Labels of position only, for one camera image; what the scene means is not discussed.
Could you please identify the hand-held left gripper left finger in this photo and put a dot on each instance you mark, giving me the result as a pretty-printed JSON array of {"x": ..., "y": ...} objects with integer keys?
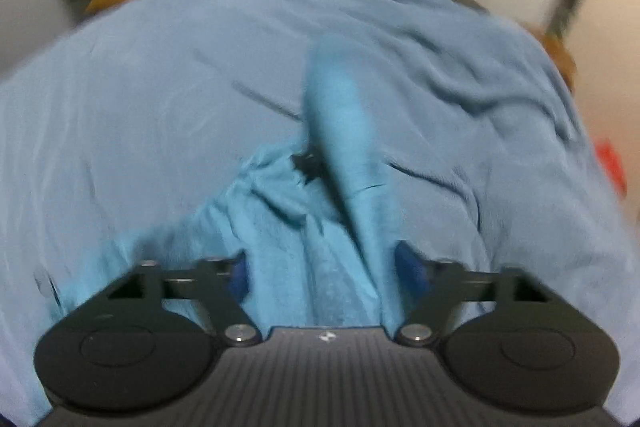
[{"x": 238, "y": 276}]

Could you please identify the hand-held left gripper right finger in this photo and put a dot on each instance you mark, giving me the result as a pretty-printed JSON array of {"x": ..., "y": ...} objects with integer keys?
[{"x": 411, "y": 268}]

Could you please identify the bright blue towel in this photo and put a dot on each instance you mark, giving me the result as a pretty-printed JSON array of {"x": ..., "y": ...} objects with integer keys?
[{"x": 345, "y": 142}]

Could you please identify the light blue fleece blanket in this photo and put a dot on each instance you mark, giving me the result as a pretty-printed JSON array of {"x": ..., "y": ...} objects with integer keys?
[{"x": 150, "y": 107}]

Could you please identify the red object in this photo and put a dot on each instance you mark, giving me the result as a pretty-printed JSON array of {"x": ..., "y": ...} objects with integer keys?
[{"x": 612, "y": 167}]

